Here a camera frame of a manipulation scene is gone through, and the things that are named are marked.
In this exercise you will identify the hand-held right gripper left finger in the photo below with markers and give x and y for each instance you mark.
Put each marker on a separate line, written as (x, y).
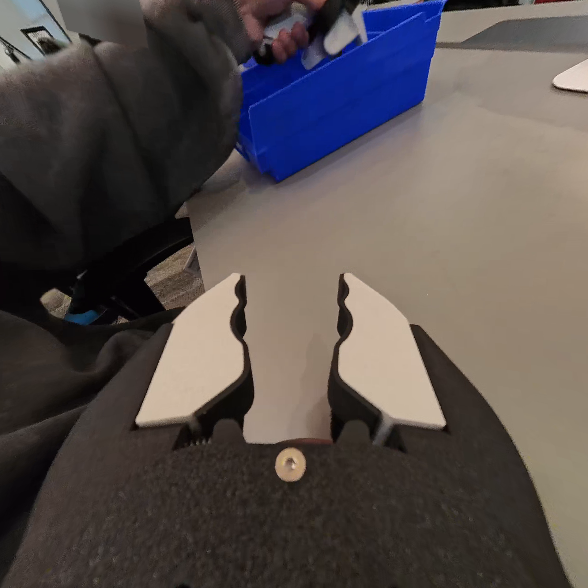
(197, 367)

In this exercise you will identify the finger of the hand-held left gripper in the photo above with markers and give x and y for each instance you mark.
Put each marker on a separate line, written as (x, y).
(360, 25)
(340, 36)

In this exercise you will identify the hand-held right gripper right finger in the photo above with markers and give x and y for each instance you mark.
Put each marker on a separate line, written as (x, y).
(390, 367)

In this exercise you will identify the blue plastic bin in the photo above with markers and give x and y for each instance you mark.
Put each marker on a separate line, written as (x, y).
(344, 105)

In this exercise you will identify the grey desk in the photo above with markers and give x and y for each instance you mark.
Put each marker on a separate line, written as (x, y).
(459, 206)

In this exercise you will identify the person's left hand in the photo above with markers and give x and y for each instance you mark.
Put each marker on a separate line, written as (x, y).
(287, 43)

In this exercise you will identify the black office chair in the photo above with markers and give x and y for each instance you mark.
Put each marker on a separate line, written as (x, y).
(138, 257)

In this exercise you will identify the grey hooded sweatshirt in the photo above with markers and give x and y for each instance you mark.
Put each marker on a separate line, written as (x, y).
(46, 390)

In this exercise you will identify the white document stand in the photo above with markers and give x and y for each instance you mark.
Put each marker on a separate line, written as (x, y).
(574, 78)

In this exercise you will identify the black-framed marker sign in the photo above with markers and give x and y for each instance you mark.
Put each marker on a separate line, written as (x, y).
(39, 43)

